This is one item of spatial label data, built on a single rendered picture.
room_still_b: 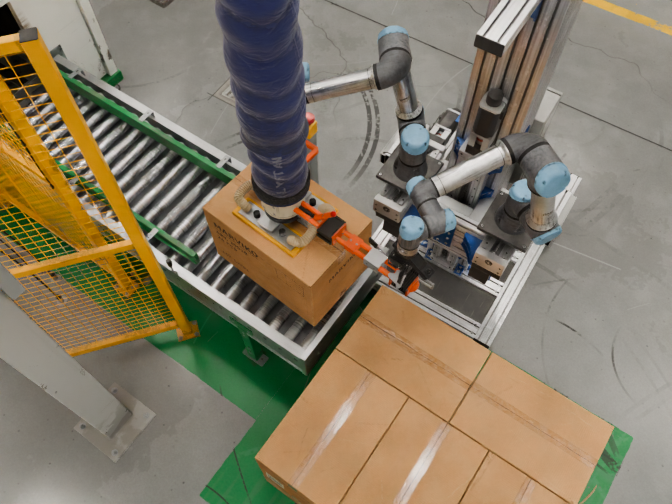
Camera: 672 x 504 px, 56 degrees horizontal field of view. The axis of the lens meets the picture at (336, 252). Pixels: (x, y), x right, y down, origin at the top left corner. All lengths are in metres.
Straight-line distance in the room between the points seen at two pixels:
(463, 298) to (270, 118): 1.81
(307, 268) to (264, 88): 0.86
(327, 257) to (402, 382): 0.72
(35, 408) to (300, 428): 1.54
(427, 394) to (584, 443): 0.69
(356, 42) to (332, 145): 0.97
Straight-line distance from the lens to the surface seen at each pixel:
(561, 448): 2.97
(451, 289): 3.48
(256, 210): 2.61
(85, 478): 3.56
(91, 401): 3.13
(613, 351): 3.83
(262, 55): 1.84
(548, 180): 2.14
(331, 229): 2.43
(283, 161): 2.20
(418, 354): 2.95
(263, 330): 2.93
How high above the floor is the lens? 3.29
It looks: 61 degrees down
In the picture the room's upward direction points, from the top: straight up
